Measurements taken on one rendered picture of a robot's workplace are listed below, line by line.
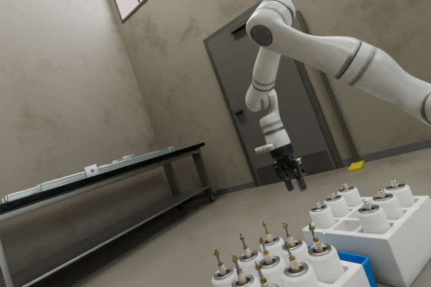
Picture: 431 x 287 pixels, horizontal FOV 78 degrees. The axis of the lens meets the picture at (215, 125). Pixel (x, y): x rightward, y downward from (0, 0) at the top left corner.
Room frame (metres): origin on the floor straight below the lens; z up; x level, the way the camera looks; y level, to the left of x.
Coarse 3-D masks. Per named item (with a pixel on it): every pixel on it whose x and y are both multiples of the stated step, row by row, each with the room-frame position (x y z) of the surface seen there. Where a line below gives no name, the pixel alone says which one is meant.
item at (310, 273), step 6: (312, 270) 0.81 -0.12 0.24; (282, 276) 0.83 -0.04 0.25; (300, 276) 0.79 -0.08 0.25; (306, 276) 0.78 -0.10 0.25; (312, 276) 0.79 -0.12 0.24; (288, 282) 0.80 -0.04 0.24; (294, 282) 0.78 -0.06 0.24; (300, 282) 0.78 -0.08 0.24; (306, 282) 0.78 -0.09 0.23; (312, 282) 0.79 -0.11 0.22
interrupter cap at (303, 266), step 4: (300, 264) 0.84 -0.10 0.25; (304, 264) 0.84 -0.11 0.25; (284, 268) 0.85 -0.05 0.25; (288, 268) 0.84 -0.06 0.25; (300, 268) 0.82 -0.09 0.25; (304, 268) 0.81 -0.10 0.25; (284, 272) 0.83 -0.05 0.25; (288, 272) 0.82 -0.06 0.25; (292, 272) 0.82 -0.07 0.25; (296, 272) 0.81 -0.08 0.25; (300, 272) 0.80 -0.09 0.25; (304, 272) 0.79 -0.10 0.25; (288, 276) 0.80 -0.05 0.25; (292, 276) 0.79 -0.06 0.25; (296, 276) 0.79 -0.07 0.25
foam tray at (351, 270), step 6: (342, 264) 0.90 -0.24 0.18; (348, 264) 0.89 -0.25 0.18; (354, 264) 0.88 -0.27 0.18; (360, 264) 0.87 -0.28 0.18; (348, 270) 0.86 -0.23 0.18; (354, 270) 0.85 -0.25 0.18; (360, 270) 0.86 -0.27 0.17; (342, 276) 0.84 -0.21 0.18; (348, 276) 0.83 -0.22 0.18; (354, 276) 0.84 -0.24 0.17; (360, 276) 0.85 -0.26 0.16; (366, 276) 0.87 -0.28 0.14; (318, 282) 0.86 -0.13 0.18; (336, 282) 0.83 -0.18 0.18; (342, 282) 0.82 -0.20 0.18; (348, 282) 0.82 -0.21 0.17; (354, 282) 0.83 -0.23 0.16; (360, 282) 0.85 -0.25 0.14; (366, 282) 0.86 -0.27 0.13
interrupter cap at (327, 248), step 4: (324, 244) 0.91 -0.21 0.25; (328, 244) 0.90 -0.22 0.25; (312, 248) 0.91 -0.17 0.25; (324, 248) 0.89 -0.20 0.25; (328, 248) 0.88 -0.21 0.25; (308, 252) 0.89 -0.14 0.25; (312, 252) 0.88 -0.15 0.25; (316, 252) 0.88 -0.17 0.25; (320, 252) 0.87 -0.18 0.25; (324, 252) 0.86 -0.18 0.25; (328, 252) 0.86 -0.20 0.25
